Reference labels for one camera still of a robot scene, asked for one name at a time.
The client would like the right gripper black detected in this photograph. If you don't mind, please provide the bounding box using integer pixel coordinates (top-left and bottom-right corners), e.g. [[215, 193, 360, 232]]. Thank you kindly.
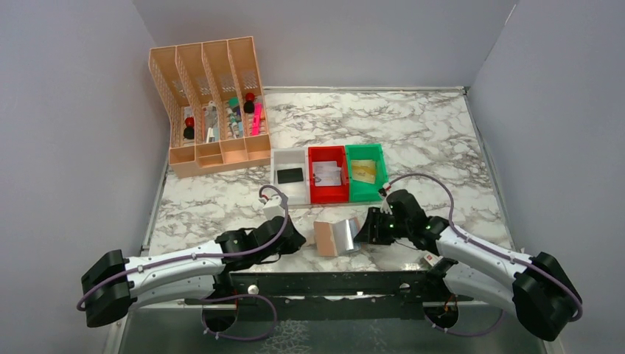
[[353, 205, 411, 245]]

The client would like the brown leather card holder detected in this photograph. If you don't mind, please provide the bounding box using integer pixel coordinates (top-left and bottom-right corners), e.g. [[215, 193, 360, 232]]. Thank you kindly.
[[313, 218, 361, 257]]

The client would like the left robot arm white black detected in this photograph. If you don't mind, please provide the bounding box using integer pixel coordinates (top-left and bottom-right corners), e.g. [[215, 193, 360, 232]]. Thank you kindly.
[[77, 216, 306, 328]]

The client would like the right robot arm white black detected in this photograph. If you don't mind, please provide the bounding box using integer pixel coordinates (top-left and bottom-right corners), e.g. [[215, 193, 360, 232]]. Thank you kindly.
[[354, 190, 582, 341]]

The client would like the black card in white bin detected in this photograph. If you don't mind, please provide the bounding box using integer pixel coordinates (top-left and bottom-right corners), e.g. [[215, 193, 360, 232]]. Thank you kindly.
[[276, 167, 304, 184]]

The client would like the white card in red bin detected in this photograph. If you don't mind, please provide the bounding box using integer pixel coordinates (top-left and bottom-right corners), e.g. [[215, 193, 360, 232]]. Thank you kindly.
[[312, 161, 342, 187]]

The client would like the white label with red mark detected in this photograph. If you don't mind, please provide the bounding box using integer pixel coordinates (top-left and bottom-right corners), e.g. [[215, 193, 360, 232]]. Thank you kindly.
[[423, 253, 441, 268]]

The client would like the green plastic bin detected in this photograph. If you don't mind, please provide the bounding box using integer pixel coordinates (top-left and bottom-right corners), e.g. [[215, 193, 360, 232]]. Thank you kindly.
[[345, 144, 388, 202]]

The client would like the white plastic bin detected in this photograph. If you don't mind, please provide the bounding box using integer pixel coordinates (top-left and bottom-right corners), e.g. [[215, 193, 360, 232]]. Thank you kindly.
[[270, 147, 310, 207]]

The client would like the red plastic bin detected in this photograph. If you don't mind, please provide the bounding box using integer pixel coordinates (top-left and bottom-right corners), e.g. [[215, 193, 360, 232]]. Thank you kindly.
[[308, 145, 350, 204]]

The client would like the pink highlighter marker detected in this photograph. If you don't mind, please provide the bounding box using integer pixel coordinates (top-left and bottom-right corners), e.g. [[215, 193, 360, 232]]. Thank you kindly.
[[251, 103, 263, 136]]

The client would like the red black stamp right slot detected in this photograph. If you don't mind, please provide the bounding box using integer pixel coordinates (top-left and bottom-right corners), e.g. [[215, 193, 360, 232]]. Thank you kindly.
[[243, 92, 256, 114]]

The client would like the red black stamp slot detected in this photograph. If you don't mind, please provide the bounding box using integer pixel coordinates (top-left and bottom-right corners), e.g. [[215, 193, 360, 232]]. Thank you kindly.
[[243, 92, 256, 114], [183, 116, 195, 140]]

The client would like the red black stamp left slot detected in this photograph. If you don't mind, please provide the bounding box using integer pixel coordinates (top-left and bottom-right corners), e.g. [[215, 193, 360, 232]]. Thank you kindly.
[[183, 116, 195, 140]]

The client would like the peach plastic desk organizer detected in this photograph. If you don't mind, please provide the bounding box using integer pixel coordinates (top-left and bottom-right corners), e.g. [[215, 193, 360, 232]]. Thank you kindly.
[[148, 36, 272, 178]]

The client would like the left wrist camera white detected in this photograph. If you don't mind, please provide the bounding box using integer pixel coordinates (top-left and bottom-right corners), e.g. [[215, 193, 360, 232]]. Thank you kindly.
[[262, 194, 288, 221]]

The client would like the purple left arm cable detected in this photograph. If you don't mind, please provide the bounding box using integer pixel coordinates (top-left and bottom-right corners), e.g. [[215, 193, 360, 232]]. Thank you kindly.
[[76, 184, 290, 312]]

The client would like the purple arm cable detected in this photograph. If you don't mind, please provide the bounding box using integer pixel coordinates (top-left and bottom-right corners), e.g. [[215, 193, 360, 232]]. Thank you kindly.
[[383, 173, 584, 324], [76, 184, 290, 312]]

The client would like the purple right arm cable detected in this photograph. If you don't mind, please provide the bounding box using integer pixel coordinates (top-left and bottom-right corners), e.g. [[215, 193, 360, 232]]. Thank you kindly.
[[383, 173, 584, 324]]

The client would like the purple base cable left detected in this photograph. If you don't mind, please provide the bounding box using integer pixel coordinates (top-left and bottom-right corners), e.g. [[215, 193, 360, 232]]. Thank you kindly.
[[200, 293, 280, 342]]

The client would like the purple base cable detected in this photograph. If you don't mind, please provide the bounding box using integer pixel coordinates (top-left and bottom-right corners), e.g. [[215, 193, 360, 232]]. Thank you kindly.
[[422, 302, 506, 338], [200, 293, 280, 342]]

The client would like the black mounting rail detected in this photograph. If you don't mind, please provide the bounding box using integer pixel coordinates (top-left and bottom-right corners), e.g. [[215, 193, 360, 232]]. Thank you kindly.
[[184, 271, 451, 322]]

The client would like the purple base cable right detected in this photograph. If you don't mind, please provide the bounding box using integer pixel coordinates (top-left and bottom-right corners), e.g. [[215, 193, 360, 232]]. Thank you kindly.
[[422, 302, 506, 338]]

